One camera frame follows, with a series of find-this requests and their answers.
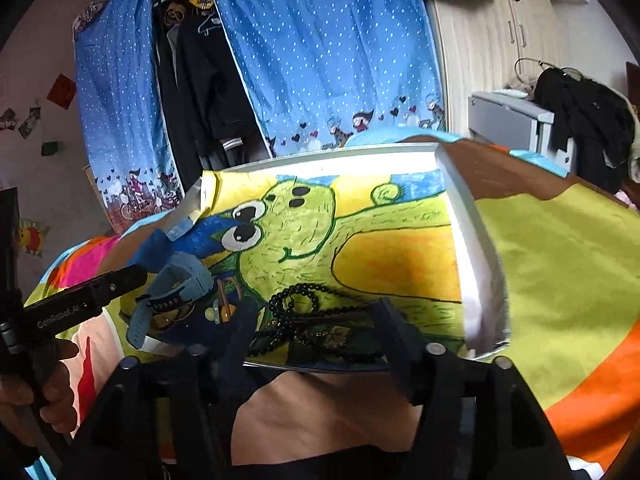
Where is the dark hanging coat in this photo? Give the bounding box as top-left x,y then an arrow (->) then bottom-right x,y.
150,0 -> 201,176

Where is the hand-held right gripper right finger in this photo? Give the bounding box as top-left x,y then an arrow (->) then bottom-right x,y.
369,297 -> 574,480

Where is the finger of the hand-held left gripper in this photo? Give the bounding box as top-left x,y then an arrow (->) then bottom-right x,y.
92,266 -> 149,307

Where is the pile of black clothes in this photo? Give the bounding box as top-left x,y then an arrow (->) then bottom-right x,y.
532,66 -> 639,193

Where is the wooden headboard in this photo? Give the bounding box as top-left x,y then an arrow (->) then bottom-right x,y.
624,61 -> 640,107

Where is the yellow bead pendant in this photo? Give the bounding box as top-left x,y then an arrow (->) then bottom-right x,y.
202,277 -> 251,323

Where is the white wardrobe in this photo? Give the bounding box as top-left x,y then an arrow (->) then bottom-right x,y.
430,0 -> 563,136

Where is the blue smartwatch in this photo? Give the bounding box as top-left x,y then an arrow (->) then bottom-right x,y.
125,252 -> 213,348

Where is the silver shallow tray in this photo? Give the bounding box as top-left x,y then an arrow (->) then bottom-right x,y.
140,142 -> 512,373

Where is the black hanging jacket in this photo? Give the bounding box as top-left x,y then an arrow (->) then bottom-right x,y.
177,15 -> 273,161

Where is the colourful printed blanket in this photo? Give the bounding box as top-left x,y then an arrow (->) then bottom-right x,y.
22,130 -> 640,480

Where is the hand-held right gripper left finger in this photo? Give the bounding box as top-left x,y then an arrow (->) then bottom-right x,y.
60,296 -> 261,480

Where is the grey box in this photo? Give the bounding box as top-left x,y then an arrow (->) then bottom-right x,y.
468,90 -> 571,177

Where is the dark bead bracelet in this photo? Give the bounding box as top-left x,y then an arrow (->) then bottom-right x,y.
252,282 -> 386,361

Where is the blue dotted curtain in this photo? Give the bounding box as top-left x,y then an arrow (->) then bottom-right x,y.
74,0 -> 183,233
202,0 -> 446,153

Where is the thin wire loop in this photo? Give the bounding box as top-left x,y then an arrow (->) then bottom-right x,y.
514,56 -> 583,82

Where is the person's left hand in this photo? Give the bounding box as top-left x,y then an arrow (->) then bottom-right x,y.
0,340 -> 81,448

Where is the red paper square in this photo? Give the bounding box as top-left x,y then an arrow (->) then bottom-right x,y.
46,74 -> 77,109

